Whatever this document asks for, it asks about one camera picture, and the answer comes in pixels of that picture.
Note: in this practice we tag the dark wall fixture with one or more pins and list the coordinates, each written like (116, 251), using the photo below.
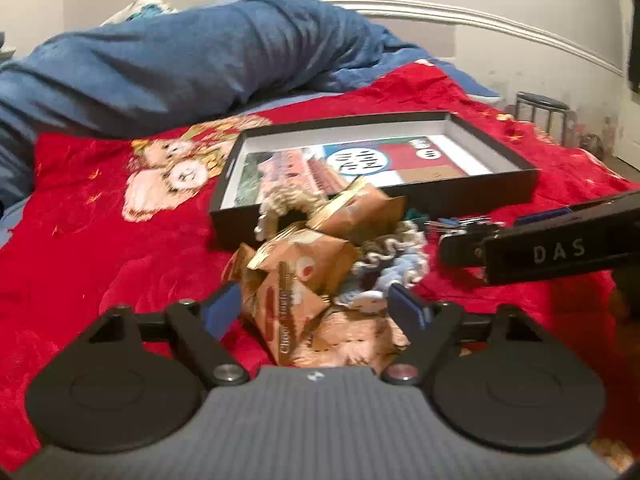
(634, 65)

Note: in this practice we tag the blue duvet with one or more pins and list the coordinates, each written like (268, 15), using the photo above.
(175, 70)

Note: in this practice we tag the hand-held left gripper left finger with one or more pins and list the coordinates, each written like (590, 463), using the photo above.
(222, 310)

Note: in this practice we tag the teal crochet scrunchie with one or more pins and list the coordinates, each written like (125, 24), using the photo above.
(414, 216)

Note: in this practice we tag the black shallow cardboard box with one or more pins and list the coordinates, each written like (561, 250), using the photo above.
(475, 190)

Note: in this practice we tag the colourful printed booklet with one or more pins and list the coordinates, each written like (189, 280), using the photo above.
(400, 160)

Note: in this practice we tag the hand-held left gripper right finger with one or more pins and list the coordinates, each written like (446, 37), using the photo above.
(407, 307)

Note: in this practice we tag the patterned pillow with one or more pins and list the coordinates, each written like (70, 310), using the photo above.
(145, 9)

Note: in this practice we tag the red printed blanket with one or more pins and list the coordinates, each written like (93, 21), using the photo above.
(125, 250)

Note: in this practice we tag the white bed headboard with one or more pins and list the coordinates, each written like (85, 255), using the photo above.
(475, 20)

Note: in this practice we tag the grey white crochet scrunchie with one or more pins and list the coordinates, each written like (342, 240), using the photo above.
(395, 242)

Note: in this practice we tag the light blue crochet scrunchie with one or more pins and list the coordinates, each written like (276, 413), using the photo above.
(400, 272)

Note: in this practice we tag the cream crochet scrunchie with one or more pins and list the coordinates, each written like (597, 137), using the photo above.
(285, 205)

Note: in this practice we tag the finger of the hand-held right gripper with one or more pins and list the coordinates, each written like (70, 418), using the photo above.
(462, 249)
(542, 216)

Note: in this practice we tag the dark metal stool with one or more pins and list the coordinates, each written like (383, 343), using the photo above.
(542, 102)

